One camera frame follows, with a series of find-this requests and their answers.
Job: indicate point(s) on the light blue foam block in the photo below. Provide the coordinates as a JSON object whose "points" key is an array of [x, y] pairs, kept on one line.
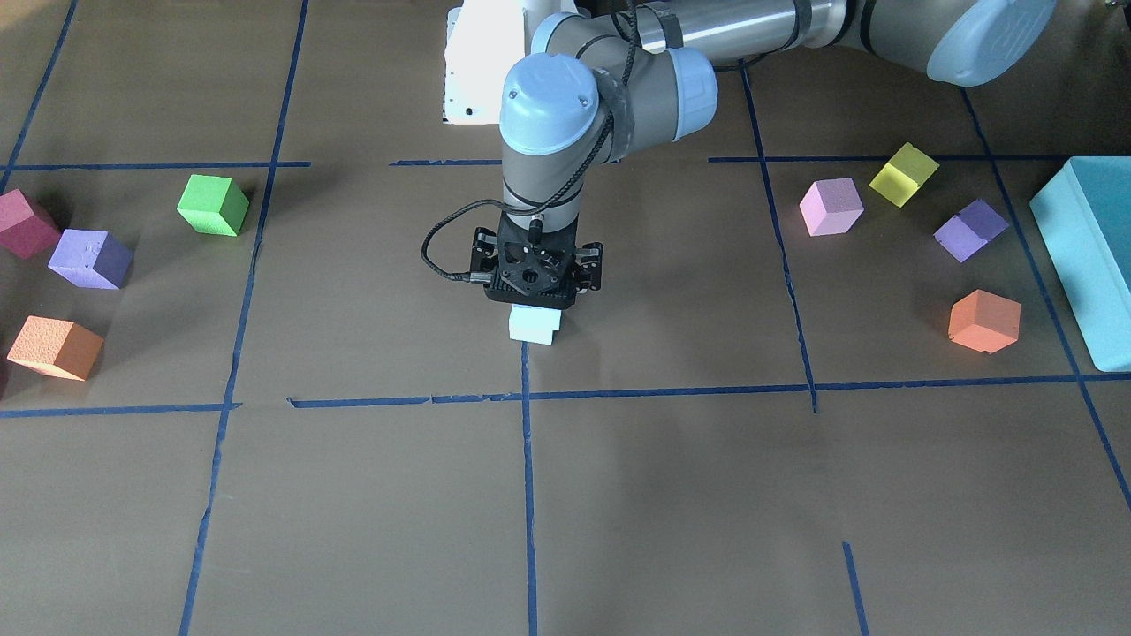
{"points": [[533, 336]]}

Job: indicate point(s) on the yellow foam block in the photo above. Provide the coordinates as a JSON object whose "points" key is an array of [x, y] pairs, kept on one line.
{"points": [[903, 175]]}

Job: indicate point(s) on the purple foam block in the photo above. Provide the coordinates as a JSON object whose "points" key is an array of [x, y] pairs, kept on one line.
{"points": [[970, 230], [92, 259]]}

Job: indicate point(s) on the dark red foam block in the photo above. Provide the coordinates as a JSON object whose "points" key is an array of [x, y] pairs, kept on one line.
{"points": [[26, 228]]}

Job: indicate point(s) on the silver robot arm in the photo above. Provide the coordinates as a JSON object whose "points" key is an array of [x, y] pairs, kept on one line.
{"points": [[594, 90]]}

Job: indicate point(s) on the orange foam block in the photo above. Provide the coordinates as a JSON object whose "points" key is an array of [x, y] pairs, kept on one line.
{"points": [[60, 349], [985, 322]]}

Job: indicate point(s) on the teal plastic bin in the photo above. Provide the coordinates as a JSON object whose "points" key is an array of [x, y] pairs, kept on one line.
{"points": [[1083, 214]]}

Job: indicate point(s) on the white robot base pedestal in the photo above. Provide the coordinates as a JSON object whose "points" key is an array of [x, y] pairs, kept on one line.
{"points": [[485, 39]]}

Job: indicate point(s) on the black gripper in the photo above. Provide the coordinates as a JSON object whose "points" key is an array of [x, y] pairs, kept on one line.
{"points": [[588, 268]]}

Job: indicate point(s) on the pink foam block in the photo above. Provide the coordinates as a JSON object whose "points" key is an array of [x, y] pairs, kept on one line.
{"points": [[831, 206]]}

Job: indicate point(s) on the green foam block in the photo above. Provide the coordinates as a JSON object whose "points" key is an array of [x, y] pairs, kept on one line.
{"points": [[213, 205]]}

